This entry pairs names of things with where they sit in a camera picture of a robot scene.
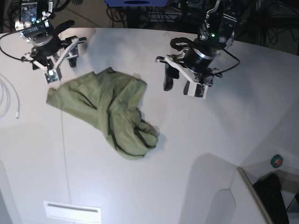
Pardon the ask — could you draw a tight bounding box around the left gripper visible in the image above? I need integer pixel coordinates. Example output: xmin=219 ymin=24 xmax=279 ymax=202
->
xmin=156 ymin=44 xmax=222 ymax=95

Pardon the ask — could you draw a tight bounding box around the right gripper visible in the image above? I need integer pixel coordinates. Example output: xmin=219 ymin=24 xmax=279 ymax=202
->
xmin=22 ymin=31 xmax=86 ymax=70

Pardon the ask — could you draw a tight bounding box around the green t-shirt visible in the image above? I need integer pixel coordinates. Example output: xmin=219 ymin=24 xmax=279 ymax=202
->
xmin=46 ymin=67 xmax=158 ymax=160

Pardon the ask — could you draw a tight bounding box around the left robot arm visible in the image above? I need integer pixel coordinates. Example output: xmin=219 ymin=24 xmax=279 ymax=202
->
xmin=156 ymin=0 xmax=240 ymax=98

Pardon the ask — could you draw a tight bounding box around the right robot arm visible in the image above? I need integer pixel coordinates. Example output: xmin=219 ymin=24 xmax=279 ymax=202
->
xmin=15 ymin=0 xmax=87 ymax=71

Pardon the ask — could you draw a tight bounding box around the grey laptop edge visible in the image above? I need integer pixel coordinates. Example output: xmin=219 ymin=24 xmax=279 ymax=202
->
xmin=237 ymin=167 xmax=273 ymax=224

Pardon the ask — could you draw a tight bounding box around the green tape roll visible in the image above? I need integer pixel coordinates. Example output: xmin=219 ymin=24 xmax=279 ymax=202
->
xmin=271 ymin=154 xmax=283 ymax=168

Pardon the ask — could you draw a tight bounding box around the black keyboard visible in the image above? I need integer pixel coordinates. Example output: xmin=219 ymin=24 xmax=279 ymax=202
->
xmin=253 ymin=173 xmax=289 ymax=224

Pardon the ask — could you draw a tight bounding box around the white table slot plate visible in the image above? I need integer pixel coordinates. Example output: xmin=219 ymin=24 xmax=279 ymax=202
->
xmin=44 ymin=201 xmax=102 ymax=224

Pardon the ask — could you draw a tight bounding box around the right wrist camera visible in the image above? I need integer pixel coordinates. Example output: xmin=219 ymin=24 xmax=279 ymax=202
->
xmin=44 ymin=70 xmax=62 ymax=84

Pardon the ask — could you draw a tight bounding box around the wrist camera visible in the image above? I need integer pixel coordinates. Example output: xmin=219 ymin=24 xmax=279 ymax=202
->
xmin=189 ymin=82 xmax=209 ymax=99
xmin=44 ymin=70 xmax=62 ymax=84

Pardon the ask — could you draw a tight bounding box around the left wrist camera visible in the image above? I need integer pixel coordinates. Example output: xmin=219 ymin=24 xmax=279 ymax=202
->
xmin=189 ymin=82 xmax=209 ymax=99

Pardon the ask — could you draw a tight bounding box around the white cable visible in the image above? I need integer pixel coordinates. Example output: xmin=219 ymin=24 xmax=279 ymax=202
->
xmin=0 ymin=74 xmax=20 ymax=119

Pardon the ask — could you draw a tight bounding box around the black floor cables right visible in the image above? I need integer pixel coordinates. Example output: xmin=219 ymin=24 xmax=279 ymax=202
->
xmin=235 ymin=0 xmax=299 ymax=47

